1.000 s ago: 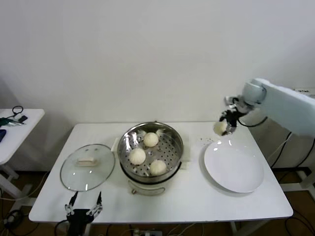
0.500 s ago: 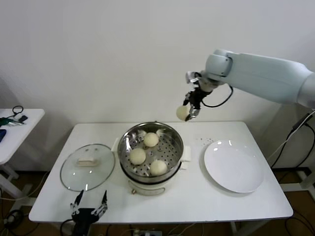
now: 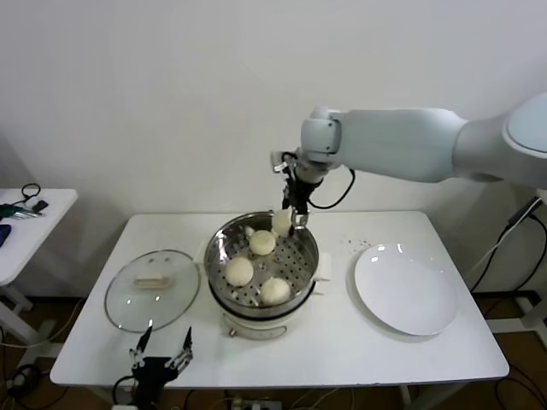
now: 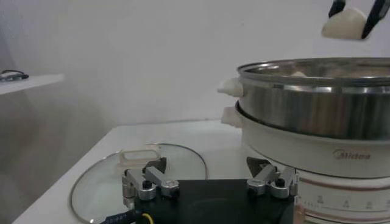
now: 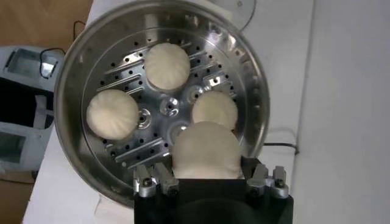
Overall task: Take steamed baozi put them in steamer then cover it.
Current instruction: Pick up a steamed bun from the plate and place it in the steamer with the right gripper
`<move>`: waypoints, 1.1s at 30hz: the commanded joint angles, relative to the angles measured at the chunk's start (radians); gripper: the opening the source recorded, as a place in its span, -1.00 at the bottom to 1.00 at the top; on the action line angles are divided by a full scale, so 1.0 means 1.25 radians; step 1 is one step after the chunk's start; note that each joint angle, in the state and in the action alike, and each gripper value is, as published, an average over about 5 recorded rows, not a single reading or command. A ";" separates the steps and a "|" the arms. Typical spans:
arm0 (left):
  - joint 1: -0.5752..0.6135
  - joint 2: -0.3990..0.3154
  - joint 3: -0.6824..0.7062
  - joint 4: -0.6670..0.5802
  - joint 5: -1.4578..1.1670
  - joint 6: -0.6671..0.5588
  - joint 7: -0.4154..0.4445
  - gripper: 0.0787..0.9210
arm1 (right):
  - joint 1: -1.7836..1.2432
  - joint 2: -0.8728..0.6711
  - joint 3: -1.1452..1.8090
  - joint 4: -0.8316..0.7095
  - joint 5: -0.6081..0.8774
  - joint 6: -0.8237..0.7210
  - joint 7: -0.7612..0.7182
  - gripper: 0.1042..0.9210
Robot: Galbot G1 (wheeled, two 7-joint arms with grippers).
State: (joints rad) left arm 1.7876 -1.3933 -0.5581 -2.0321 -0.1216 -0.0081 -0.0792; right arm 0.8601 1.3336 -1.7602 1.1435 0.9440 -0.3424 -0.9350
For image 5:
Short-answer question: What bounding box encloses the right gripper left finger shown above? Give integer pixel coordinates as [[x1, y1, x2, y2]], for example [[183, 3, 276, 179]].
[[132, 161, 180, 198]]

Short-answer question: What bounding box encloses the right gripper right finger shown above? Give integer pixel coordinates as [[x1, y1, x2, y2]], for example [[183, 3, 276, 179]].
[[242, 156, 290, 200]]

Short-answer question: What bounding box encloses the white steamed baozi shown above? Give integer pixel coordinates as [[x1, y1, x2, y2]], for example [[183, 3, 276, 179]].
[[86, 89, 140, 141], [191, 91, 239, 131], [144, 42, 191, 91], [171, 121, 244, 180]]

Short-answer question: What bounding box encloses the glass lid with white handle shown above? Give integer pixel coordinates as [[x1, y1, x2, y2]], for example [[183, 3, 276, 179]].
[[210, 0, 257, 32]]

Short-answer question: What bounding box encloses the grey robot base body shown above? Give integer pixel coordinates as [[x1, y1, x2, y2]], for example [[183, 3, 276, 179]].
[[0, 45, 66, 183]]

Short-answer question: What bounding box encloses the steel steamer basket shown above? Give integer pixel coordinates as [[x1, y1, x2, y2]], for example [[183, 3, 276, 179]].
[[54, 0, 271, 224]]

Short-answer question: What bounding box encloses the black cooker power cable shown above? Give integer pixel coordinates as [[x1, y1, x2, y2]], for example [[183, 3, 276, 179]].
[[263, 141, 300, 155]]

